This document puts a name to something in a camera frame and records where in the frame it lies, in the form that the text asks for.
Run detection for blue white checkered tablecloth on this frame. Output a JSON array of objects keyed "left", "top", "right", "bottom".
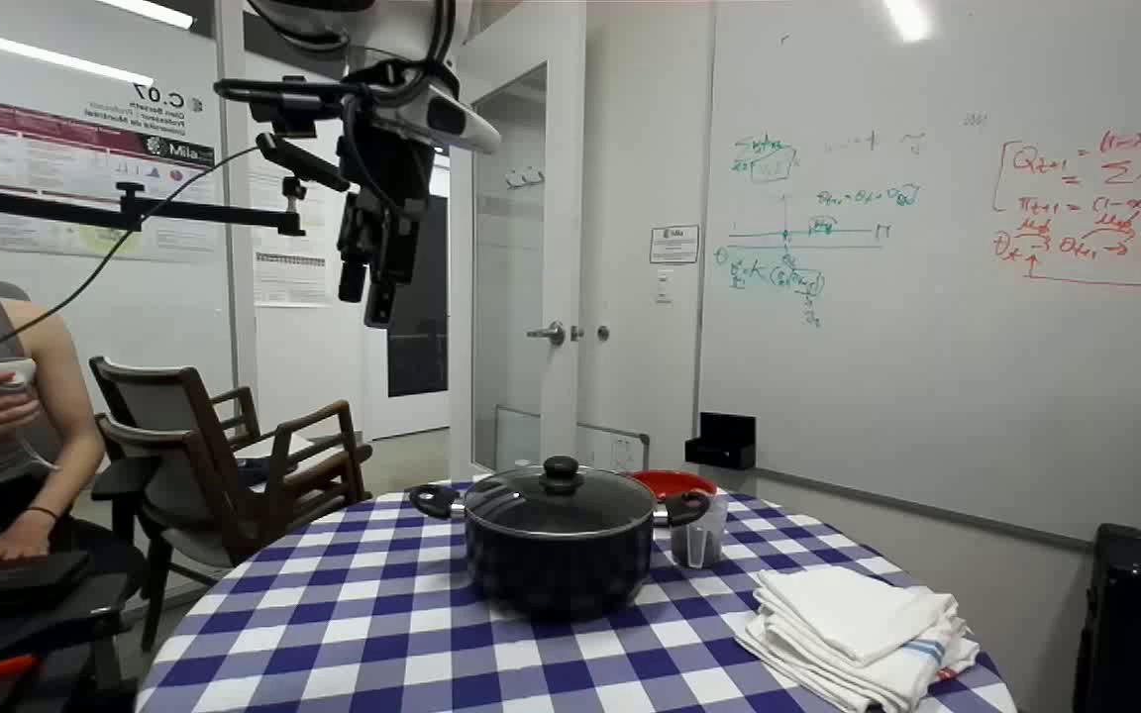
[{"left": 130, "top": 481, "right": 1022, "bottom": 713}]

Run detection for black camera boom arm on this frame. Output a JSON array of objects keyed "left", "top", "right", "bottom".
[{"left": 0, "top": 182, "right": 303, "bottom": 238}]

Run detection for white board with writing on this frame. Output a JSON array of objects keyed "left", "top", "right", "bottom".
[{"left": 702, "top": 0, "right": 1141, "bottom": 540}]

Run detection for red bowl with beans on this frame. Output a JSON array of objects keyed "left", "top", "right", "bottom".
[{"left": 636, "top": 470, "right": 719, "bottom": 501}]

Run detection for black whiteboard eraser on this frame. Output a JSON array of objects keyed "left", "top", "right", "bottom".
[{"left": 687, "top": 412, "right": 756, "bottom": 470}]

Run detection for glass pot lid black knob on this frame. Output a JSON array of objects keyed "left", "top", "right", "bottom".
[{"left": 463, "top": 454, "right": 654, "bottom": 540}]

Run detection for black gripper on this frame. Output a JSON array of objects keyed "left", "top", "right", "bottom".
[{"left": 337, "top": 128, "right": 431, "bottom": 330}]

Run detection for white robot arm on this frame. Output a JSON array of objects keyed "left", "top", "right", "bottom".
[{"left": 250, "top": 0, "right": 468, "bottom": 330}]

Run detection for black tool cart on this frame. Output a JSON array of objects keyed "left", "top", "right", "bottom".
[{"left": 0, "top": 549, "right": 130, "bottom": 713}]

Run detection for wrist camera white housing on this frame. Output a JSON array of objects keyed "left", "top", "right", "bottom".
[{"left": 385, "top": 82, "right": 503, "bottom": 153}]

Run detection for black cooking pot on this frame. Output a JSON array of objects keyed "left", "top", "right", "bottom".
[{"left": 407, "top": 485, "right": 704, "bottom": 622}]

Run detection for folded white towels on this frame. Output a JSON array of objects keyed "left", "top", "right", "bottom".
[{"left": 737, "top": 565, "right": 979, "bottom": 713}]

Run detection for white door with handle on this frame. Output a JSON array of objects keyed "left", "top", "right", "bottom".
[{"left": 447, "top": 0, "right": 720, "bottom": 475}]

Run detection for wooden armchair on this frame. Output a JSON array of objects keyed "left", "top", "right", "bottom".
[{"left": 86, "top": 358, "right": 374, "bottom": 647}]

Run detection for clear glass cup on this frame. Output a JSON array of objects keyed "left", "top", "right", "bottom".
[{"left": 669, "top": 493, "right": 728, "bottom": 571}]

